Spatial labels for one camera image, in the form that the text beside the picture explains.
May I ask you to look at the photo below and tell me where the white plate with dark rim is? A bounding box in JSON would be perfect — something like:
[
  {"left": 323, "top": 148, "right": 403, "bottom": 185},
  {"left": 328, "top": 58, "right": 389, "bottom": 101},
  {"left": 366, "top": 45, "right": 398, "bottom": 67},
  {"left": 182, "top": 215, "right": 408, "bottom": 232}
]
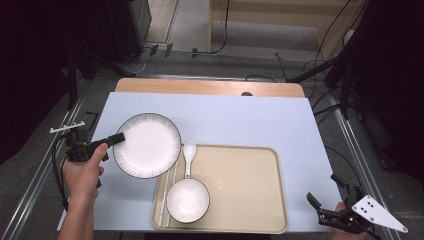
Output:
[{"left": 112, "top": 112, "right": 183, "bottom": 180}]

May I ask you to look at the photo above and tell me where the person's right hand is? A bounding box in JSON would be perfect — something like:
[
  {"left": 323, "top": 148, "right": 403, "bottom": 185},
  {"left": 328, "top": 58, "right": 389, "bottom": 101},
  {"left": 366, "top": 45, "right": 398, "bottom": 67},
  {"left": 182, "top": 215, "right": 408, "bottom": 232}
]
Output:
[{"left": 329, "top": 201, "right": 373, "bottom": 240}]

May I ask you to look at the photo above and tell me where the aluminium floor rail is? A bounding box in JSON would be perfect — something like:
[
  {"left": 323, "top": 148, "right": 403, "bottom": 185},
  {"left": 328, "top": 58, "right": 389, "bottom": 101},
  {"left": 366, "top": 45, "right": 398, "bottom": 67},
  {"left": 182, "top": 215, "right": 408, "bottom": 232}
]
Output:
[
  {"left": 0, "top": 96, "right": 84, "bottom": 240},
  {"left": 328, "top": 94, "right": 401, "bottom": 240}
]

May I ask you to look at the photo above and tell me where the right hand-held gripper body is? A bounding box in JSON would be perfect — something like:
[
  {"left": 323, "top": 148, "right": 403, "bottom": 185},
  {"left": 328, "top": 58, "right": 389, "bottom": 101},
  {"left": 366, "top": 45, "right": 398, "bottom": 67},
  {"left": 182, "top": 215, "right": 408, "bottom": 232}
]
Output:
[{"left": 316, "top": 184, "right": 409, "bottom": 240}]

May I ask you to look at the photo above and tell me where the black hanging cable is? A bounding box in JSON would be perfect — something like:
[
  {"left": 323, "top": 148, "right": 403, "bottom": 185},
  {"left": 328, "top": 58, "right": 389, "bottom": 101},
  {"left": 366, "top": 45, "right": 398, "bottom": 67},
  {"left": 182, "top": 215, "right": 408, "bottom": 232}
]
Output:
[{"left": 199, "top": 0, "right": 232, "bottom": 55}]

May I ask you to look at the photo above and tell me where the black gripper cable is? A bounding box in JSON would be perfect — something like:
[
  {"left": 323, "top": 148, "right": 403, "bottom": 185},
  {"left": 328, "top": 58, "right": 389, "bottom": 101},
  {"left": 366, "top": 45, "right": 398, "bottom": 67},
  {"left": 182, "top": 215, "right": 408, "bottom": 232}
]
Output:
[{"left": 51, "top": 134, "right": 72, "bottom": 212}]

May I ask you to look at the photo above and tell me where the black cabinet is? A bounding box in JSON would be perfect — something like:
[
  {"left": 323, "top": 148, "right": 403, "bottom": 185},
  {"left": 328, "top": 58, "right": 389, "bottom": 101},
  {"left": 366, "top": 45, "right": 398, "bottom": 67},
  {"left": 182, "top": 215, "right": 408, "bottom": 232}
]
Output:
[{"left": 106, "top": 0, "right": 153, "bottom": 64}]

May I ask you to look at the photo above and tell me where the person's left hand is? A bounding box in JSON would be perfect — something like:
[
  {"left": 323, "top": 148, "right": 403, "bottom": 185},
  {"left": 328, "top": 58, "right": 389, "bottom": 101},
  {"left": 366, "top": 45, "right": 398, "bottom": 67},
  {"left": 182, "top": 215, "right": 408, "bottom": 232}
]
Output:
[{"left": 61, "top": 142, "right": 110, "bottom": 202}]

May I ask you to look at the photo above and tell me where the pale blue table cover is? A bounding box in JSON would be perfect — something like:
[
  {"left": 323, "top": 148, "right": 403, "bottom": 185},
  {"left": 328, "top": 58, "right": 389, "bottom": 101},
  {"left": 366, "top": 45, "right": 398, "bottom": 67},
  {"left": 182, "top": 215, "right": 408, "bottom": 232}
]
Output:
[{"left": 56, "top": 92, "right": 344, "bottom": 233}]

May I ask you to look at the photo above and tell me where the beige plastic tray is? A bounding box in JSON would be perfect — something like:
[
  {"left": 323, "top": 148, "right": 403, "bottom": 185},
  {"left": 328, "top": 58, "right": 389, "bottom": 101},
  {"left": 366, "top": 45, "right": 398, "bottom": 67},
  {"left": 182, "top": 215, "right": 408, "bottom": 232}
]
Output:
[{"left": 150, "top": 143, "right": 289, "bottom": 235}]

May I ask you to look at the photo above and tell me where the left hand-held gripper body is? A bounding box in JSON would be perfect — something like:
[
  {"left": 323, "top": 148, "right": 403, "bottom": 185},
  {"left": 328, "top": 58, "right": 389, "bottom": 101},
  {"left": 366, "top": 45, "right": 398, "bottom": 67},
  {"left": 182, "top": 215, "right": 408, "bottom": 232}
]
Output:
[{"left": 49, "top": 121, "right": 111, "bottom": 189}]

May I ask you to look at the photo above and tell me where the white ceramic spoon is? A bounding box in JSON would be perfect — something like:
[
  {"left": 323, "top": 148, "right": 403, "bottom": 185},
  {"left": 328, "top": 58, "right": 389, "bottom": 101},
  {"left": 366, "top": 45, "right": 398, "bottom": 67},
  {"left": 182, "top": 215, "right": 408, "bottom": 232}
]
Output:
[{"left": 182, "top": 140, "right": 198, "bottom": 180}]

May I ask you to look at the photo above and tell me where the black metal stand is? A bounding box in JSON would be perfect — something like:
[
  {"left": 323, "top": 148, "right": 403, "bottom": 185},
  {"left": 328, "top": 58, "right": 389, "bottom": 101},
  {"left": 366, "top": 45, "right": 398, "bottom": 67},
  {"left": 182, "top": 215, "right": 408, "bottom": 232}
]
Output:
[
  {"left": 286, "top": 59, "right": 356, "bottom": 119},
  {"left": 64, "top": 46, "right": 136, "bottom": 112}
]

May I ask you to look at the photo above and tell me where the dark curtain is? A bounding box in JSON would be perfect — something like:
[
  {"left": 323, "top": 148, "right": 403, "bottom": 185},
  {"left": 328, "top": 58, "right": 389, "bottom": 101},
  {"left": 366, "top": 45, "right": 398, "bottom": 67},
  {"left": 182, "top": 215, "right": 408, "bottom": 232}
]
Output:
[
  {"left": 333, "top": 0, "right": 424, "bottom": 184},
  {"left": 0, "top": 0, "right": 111, "bottom": 164}
]

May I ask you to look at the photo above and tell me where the white bowl with dark rim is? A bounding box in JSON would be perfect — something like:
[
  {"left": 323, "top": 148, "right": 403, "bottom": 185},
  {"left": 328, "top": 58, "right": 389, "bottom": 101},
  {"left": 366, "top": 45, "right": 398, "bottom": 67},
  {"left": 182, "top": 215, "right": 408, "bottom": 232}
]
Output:
[{"left": 165, "top": 177, "right": 211, "bottom": 224}]

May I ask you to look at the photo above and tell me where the light wooden furniture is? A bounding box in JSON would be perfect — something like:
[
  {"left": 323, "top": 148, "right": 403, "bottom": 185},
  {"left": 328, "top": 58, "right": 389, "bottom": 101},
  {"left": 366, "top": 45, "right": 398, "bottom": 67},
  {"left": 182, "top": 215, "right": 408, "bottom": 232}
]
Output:
[{"left": 209, "top": 0, "right": 368, "bottom": 61}]

